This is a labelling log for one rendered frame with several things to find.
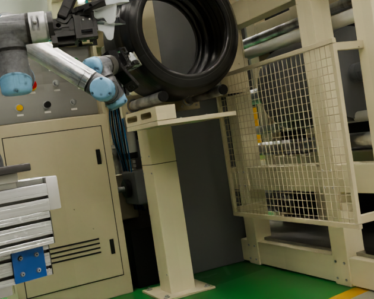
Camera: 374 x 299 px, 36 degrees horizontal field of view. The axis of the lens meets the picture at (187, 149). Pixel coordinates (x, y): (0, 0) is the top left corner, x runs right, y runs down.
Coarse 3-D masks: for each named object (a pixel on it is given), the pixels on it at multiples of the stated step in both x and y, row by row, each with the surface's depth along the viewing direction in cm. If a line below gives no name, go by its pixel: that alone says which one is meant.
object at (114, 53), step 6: (120, 48) 215; (108, 54) 210; (114, 54) 213; (120, 54) 215; (126, 54) 220; (120, 60) 216; (126, 60) 215; (120, 66) 210; (126, 66) 215; (132, 66) 219
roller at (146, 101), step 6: (150, 96) 241; (156, 96) 235; (162, 96) 234; (168, 96) 235; (132, 102) 260; (138, 102) 253; (144, 102) 247; (150, 102) 242; (156, 102) 238; (162, 102) 236; (132, 108) 261; (138, 108) 257
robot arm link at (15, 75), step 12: (12, 48) 138; (24, 48) 141; (0, 60) 138; (12, 60) 138; (24, 60) 140; (0, 72) 139; (12, 72) 138; (24, 72) 139; (0, 84) 140; (12, 84) 138; (24, 84) 139
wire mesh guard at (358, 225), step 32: (256, 64) 254; (224, 128) 289; (320, 128) 223; (256, 160) 266; (320, 160) 226; (352, 160) 210; (288, 192) 247; (352, 192) 211; (320, 224) 230; (352, 224) 213
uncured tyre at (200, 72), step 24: (144, 0) 231; (168, 0) 265; (192, 0) 268; (216, 0) 245; (192, 24) 271; (216, 24) 267; (144, 48) 230; (216, 48) 269; (144, 72) 232; (168, 72) 234; (192, 72) 269; (216, 72) 244; (144, 96) 252
